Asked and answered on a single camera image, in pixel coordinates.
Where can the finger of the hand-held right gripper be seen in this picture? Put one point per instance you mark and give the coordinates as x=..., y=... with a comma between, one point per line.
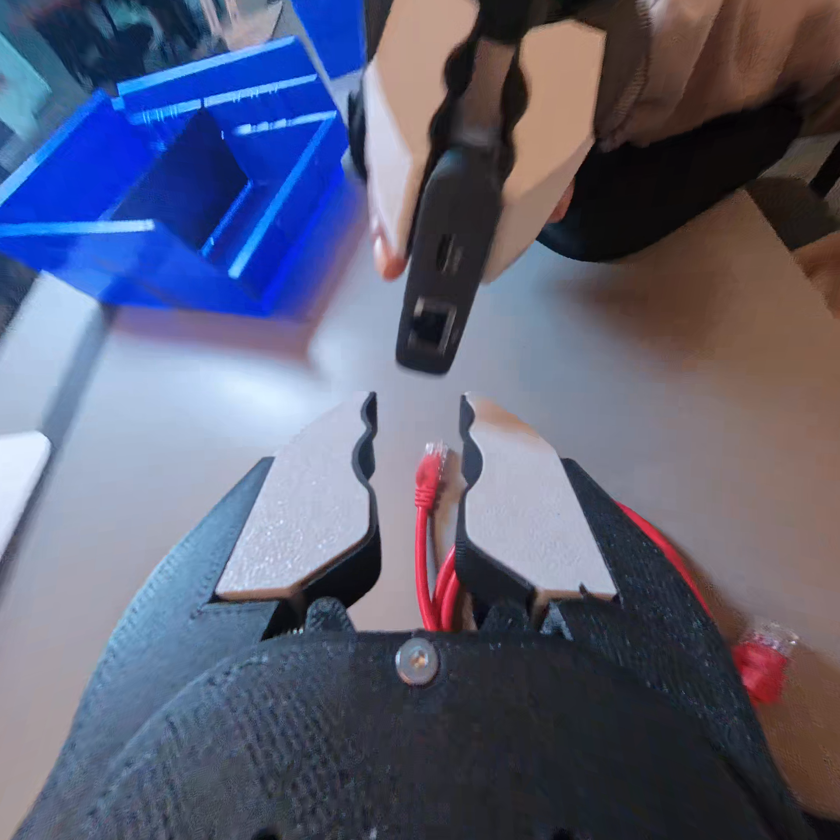
x=551, y=124
x=400, y=131

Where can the small blue plastic bin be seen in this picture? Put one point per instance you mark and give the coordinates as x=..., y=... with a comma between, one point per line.
x=331, y=29

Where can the person's right hand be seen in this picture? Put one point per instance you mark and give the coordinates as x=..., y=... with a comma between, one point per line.
x=390, y=259

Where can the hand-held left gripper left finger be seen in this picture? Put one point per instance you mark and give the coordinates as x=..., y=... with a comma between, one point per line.
x=308, y=512

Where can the black ethernet port adapter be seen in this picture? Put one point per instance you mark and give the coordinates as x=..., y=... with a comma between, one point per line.
x=446, y=262

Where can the person's right forearm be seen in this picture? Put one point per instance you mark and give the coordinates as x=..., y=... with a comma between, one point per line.
x=709, y=65

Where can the white flat board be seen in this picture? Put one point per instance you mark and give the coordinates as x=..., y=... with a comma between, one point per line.
x=19, y=485

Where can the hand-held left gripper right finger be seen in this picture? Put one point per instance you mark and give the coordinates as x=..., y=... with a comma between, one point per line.
x=525, y=512

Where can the large blue plastic bin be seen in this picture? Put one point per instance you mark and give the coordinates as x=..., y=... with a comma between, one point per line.
x=164, y=197

